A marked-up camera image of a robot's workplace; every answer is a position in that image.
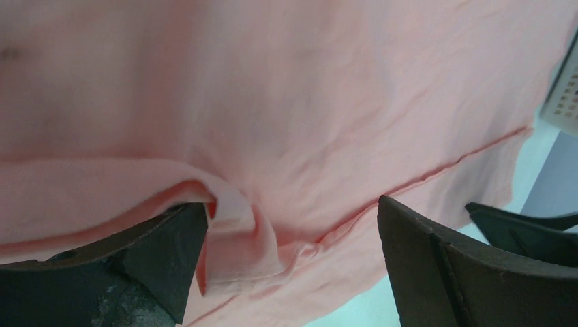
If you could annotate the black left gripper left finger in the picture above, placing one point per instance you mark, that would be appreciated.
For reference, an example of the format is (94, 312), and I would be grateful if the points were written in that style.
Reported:
(137, 277)

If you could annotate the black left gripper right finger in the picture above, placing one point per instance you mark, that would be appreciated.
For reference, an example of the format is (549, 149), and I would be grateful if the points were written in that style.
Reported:
(441, 277)

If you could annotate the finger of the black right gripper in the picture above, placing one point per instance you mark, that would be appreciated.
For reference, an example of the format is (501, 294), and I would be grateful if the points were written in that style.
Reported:
(547, 239)

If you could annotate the salmon pink t-shirt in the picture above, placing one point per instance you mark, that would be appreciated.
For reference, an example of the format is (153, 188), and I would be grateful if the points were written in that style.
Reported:
(286, 119)

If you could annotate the white plastic laundry basket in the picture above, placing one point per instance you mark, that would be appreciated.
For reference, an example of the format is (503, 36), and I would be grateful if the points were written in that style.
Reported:
(560, 107)

